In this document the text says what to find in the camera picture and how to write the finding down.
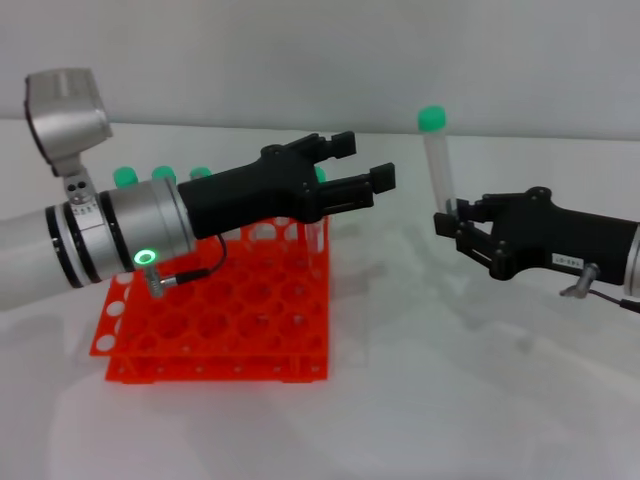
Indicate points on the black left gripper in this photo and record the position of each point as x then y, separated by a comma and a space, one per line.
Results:
240, 195

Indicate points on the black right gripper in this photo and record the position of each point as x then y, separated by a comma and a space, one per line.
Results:
565, 235

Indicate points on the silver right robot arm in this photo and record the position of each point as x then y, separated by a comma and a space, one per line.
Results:
635, 265

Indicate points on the orange plastic test tube rack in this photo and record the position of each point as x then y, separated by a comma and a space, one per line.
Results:
175, 375

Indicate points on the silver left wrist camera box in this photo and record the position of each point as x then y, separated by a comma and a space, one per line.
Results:
65, 120

